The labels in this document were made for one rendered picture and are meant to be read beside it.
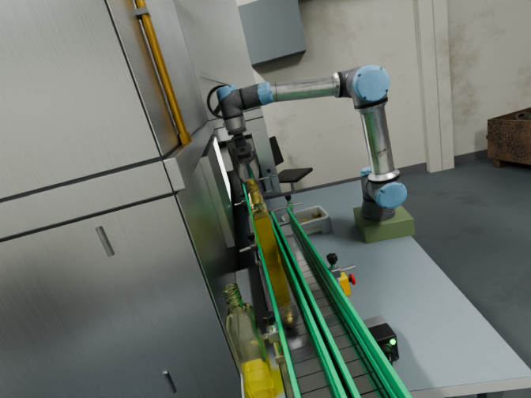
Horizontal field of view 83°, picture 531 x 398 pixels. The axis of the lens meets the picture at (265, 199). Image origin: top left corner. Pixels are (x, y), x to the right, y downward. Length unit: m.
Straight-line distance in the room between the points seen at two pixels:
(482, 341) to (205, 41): 2.01
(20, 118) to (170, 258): 0.33
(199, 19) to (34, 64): 1.69
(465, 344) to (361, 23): 3.83
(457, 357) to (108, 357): 0.81
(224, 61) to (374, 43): 2.54
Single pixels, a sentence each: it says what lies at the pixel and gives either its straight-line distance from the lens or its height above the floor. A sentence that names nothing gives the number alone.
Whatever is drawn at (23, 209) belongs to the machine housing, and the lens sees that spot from 0.65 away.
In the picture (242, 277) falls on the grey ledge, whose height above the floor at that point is 0.88.
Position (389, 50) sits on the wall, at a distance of 4.39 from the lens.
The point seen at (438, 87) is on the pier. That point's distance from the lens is 4.46.
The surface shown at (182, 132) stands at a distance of 0.76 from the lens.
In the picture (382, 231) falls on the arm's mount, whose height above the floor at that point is 0.79.
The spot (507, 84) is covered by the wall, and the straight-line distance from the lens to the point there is 5.01.
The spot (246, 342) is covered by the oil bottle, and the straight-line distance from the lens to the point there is 0.63.
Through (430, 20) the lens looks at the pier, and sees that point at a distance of 4.44.
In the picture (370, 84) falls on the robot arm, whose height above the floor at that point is 1.41.
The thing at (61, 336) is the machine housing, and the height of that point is 1.12.
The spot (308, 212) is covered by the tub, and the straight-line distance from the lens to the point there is 1.66.
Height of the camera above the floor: 1.45
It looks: 18 degrees down
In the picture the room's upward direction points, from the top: 14 degrees counter-clockwise
